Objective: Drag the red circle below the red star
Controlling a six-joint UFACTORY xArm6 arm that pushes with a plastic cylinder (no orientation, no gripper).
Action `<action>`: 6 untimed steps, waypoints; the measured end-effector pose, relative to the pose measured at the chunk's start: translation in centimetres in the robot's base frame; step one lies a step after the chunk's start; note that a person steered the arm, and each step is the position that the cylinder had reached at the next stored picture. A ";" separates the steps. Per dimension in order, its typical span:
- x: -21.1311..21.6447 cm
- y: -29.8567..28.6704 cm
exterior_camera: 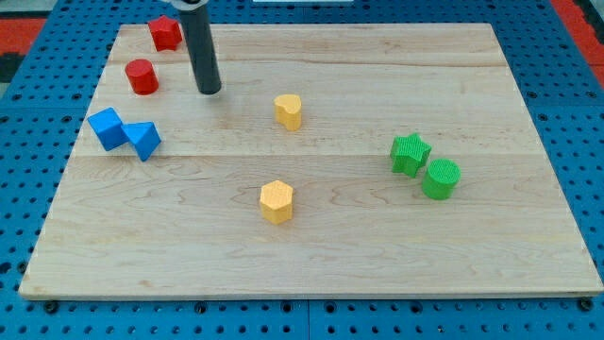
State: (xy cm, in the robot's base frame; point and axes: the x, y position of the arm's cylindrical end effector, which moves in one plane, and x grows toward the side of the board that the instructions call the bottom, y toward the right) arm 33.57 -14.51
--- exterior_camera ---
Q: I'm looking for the red cylinder block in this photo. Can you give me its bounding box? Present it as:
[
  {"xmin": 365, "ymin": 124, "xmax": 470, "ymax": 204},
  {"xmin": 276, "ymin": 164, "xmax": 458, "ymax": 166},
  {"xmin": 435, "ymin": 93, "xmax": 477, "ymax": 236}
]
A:
[{"xmin": 125, "ymin": 59, "xmax": 159, "ymax": 95}]

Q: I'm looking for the green star block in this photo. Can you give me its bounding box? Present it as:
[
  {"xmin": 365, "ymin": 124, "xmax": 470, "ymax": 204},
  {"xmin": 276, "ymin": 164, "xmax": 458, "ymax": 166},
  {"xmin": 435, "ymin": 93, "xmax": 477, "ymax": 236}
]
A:
[{"xmin": 390, "ymin": 133, "xmax": 431, "ymax": 178}]

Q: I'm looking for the red star block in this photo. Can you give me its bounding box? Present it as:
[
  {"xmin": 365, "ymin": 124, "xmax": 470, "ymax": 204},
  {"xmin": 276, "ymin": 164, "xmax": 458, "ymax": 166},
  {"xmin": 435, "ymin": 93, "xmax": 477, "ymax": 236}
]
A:
[{"xmin": 147, "ymin": 15, "xmax": 182, "ymax": 51}]

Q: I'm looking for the light wooden board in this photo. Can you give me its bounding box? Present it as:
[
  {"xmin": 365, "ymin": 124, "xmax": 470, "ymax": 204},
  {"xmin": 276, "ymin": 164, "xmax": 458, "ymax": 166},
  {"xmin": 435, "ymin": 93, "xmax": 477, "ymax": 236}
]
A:
[{"xmin": 19, "ymin": 24, "xmax": 603, "ymax": 301}]

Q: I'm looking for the yellow hexagon block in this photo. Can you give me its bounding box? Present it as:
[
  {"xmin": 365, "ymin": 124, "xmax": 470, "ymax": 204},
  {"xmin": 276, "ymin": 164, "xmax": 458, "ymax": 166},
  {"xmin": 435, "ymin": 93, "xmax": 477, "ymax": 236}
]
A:
[{"xmin": 260, "ymin": 180, "xmax": 294, "ymax": 225}]

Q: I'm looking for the yellow heart block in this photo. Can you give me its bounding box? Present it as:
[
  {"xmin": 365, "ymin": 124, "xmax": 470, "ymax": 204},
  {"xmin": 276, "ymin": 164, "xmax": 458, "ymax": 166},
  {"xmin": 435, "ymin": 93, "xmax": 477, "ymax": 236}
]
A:
[{"xmin": 274, "ymin": 93, "xmax": 302, "ymax": 131}]

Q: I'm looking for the green cylinder block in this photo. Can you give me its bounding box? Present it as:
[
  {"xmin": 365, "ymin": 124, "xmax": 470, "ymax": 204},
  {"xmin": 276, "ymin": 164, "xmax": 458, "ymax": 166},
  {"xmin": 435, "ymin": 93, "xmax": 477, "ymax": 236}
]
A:
[{"xmin": 422, "ymin": 159, "xmax": 461, "ymax": 200}]

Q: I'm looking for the blue triangle block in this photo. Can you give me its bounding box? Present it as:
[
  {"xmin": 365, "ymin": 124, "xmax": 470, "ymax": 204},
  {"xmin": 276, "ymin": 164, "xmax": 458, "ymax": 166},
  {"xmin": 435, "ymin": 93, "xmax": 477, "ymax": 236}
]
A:
[{"xmin": 122, "ymin": 122, "xmax": 161, "ymax": 162}]

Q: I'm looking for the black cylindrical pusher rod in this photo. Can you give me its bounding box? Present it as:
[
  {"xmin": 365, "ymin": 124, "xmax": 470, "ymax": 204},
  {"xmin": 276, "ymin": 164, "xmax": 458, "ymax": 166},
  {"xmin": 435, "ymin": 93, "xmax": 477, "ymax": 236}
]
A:
[{"xmin": 174, "ymin": 0, "xmax": 222, "ymax": 94}]

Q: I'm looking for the blue cube block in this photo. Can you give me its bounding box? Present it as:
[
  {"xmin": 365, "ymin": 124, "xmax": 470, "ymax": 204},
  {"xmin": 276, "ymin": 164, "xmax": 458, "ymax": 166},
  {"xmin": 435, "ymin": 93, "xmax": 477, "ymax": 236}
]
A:
[{"xmin": 88, "ymin": 107, "xmax": 128, "ymax": 151}]

